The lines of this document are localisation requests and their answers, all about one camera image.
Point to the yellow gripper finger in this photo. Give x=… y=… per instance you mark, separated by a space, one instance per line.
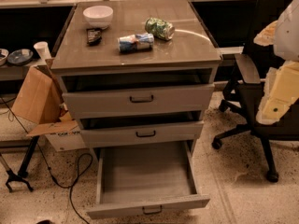
x=281 y=90
x=266 y=36

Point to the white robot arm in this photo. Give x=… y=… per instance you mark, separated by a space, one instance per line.
x=286 y=39

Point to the top grey drawer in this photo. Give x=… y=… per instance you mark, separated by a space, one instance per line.
x=118 y=103

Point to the grey drawer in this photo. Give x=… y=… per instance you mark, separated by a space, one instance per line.
x=145 y=180
x=118 y=103
x=147 y=134

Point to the middle grey drawer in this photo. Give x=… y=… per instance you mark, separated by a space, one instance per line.
x=147 y=134

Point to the blue white soda can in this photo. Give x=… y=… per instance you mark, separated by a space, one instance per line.
x=132 y=43

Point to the grey drawer cabinet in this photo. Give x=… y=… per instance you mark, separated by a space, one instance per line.
x=149 y=80

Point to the bottom grey drawer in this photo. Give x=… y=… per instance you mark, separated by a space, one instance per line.
x=145 y=180

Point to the black office chair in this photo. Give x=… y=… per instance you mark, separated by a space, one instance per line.
x=245 y=88

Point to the white bowl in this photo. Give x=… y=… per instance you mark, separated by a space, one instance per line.
x=98 y=16

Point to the dark snack packet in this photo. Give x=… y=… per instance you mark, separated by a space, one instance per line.
x=94 y=36

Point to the white paper cup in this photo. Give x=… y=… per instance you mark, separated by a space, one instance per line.
x=42 y=49

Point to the brown cardboard box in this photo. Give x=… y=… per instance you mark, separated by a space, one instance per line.
x=40 y=101

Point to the dark blue plate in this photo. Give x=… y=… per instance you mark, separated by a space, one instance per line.
x=20 y=57

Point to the small bowl at left edge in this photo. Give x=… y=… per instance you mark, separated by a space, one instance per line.
x=3 y=56

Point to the black stand leg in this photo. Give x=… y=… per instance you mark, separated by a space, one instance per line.
x=28 y=155

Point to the black clamp tool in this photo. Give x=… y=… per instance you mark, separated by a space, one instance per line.
x=12 y=177

